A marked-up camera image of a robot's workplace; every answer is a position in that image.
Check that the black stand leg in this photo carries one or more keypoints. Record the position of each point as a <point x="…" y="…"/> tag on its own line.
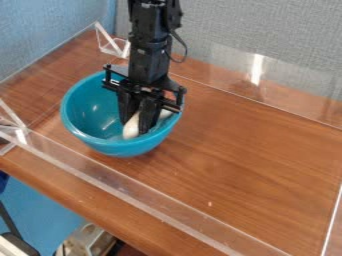
<point x="13" y="243"/>

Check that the clear acrylic back barrier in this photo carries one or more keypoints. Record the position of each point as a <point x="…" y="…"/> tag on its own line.
<point x="293" y="88"/>

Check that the clear acrylic right barrier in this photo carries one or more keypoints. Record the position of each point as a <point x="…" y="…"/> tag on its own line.
<point x="333" y="242"/>

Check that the clear acrylic barrier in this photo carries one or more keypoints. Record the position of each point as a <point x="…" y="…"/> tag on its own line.
<point x="147" y="218"/>
<point x="333" y="242"/>
<point x="293" y="88"/>

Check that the white power strip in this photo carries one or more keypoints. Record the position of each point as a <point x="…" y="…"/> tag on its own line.
<point x="89" y="241"/>

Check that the clear acrylic left bracket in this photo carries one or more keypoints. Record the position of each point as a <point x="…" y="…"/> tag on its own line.
<point x="14" y="130"/>

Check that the clear acrylic front barrier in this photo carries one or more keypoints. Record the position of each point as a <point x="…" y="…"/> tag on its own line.
<point x="147" y="218"/>

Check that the toy mushroom brown cap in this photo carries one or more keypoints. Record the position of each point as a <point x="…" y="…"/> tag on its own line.
<point x="131" y="126"/>

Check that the blue plastic bowl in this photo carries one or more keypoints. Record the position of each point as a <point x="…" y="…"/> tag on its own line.
<point x="90" y="116"/>

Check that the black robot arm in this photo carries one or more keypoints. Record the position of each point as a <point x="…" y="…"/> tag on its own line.
<point x="155" y="19"/>

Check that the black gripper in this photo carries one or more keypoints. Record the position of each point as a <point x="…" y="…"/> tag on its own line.
<point x="151" y="96"/>

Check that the clear acrylic corner bracket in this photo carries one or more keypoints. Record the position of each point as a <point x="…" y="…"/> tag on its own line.
<point x="111" y="45"/>

